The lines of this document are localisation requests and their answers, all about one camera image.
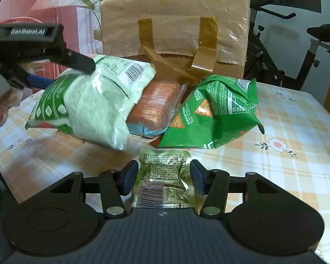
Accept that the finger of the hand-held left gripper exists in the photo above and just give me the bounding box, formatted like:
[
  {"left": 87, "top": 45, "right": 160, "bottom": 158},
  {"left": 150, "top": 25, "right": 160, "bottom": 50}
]
[
  {"left": 62, "top": 48, "right": 97, "bottom": 75},
  {"left": 26, "top": 73, "right": 57, "bottom": 89}
]

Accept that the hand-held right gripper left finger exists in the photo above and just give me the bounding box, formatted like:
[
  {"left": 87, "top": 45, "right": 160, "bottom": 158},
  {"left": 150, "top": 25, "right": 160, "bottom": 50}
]
[{"left": 48, "top": 159, "right": 140, "bottom": 218}]

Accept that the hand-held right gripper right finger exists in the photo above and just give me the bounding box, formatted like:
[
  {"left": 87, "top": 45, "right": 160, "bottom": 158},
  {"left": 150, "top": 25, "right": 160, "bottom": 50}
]
[{"left": 190, "top": 159, "right": 281, "bottom": 218}]

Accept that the gold vacuum-sealed snack pouch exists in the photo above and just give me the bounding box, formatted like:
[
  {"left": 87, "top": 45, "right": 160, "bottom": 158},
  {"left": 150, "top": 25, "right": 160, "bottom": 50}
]
[{"left": 130, "top": 147, "right": 196, "bottom": 209}]

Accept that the white and green snack bag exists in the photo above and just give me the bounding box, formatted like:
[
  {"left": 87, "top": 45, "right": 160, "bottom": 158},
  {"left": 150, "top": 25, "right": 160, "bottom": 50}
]
[{"left": 25, "top": 54, "right": 157, "bottom": 151}]

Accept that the plastic-lined cardboard box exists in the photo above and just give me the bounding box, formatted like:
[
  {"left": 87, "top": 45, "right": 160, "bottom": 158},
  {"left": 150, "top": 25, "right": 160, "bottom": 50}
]
[{"left": 100, "top": 0, "right": 251, "bottom": 88}]

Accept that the person's left hand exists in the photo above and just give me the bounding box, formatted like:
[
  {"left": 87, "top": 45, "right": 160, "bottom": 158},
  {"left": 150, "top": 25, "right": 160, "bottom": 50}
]
[{"left": 0, "top": 89, "right": 24, "bottom": 145}]

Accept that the orange and blue snack packet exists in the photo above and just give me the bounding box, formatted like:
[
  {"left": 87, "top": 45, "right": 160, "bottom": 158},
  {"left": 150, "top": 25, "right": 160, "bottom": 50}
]
[{"left": 126, "top": 80, "right": 189, "bottom": 139}]

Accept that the checked floral tablecloth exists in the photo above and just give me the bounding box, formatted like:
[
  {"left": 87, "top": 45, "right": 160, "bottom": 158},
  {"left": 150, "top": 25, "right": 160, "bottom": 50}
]
[{"left": 0, "top": 81, "right": 330, "bottom": 256}]

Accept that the black exercise bike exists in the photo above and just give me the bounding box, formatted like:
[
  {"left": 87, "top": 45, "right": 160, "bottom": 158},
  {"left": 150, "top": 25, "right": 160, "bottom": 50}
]
[{"left": 243, "top": 4, "right": 330, "bottom": 91}]

